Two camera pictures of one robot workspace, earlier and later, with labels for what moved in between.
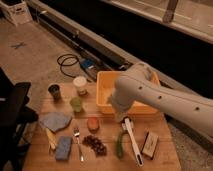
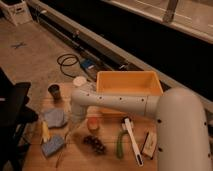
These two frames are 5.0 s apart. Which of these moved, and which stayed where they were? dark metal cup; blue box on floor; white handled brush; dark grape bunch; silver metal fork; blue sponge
Moved: blue sponge; silver metal fork
Stayed: white handled brush; dark metal cup; dark grape bunch; blue box on floor
